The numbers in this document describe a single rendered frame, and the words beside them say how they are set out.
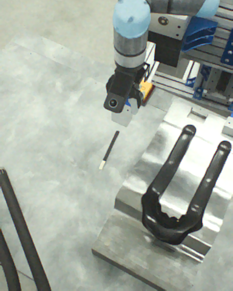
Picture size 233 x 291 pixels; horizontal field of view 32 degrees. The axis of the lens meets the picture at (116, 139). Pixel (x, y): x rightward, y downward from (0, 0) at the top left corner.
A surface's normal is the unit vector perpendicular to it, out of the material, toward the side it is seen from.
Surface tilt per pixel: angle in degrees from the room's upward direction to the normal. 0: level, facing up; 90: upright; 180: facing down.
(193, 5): 68
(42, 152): 0
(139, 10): 0
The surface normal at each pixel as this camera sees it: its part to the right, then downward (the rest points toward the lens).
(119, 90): -0.22, 0.04
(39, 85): 0.00, -0.47
